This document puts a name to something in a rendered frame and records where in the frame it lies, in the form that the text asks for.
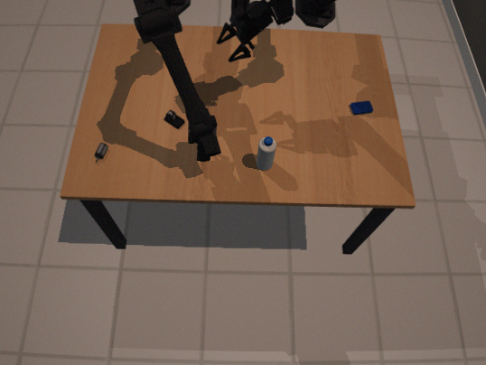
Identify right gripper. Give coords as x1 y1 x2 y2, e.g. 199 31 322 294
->
188 127 217 144

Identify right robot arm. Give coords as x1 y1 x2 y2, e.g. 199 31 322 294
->
133 0 221 162

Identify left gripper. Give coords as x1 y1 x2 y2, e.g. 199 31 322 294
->
217 23 259 62

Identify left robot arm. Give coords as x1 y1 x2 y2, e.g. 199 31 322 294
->
229 0 336 40

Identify grey bottle with blue cap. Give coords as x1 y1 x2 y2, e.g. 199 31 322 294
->
256 136 276 171

